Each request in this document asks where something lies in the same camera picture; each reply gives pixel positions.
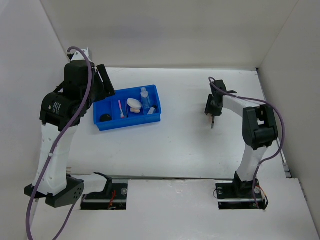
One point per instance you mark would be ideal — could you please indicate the white round powder puff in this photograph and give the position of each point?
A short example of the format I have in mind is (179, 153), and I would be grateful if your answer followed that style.
(134, 103)

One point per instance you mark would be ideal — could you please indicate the small clear bottle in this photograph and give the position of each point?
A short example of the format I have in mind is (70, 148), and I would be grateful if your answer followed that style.
(152, 110)

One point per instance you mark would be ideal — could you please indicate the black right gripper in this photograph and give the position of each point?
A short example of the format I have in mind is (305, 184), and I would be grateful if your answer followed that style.
(209, 109)

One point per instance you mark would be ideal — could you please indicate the pink makeup brush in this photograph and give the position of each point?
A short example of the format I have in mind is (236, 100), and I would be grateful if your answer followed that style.
(122, 116)

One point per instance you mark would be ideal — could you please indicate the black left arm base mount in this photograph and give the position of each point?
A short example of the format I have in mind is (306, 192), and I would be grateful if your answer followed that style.
(103, 192)

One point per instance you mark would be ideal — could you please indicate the black white checkered eyeliner pen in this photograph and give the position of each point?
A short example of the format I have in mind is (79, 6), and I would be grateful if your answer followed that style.
(212, 122)

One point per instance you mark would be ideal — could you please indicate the beige makeup sponge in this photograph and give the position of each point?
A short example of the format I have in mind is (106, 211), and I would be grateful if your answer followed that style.
(134, 110)

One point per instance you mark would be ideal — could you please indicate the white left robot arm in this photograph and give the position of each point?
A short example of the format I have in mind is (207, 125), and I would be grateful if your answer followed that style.
(61, 111)

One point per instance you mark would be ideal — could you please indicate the pale pink lipstick tube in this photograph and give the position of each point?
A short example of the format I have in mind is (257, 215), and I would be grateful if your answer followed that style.
(210, 119)

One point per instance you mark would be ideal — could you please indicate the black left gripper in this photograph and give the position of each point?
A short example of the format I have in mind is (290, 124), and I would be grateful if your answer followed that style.
(101, 76)

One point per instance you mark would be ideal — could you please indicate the blue plastic organizer tray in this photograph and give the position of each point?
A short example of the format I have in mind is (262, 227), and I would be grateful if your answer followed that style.
(110, 106)

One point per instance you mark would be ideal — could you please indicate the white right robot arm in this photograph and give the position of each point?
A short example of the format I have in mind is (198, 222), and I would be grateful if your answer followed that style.
(259, 127)

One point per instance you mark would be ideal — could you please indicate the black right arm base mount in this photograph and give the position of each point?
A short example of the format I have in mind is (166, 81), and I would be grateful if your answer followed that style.
(238, 195)

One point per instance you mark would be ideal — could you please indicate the black round compact jar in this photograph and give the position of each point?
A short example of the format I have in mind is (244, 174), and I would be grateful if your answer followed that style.
(105, 118)

